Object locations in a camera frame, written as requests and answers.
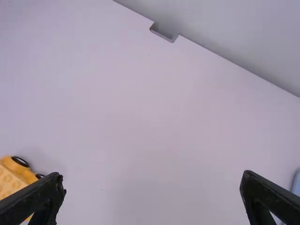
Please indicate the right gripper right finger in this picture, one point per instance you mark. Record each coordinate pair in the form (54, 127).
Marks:
(260, 194)

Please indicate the yellow toy car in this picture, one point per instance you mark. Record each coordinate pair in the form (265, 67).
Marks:
(11, 173)

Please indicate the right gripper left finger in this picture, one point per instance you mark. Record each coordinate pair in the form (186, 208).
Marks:
(28, 201)

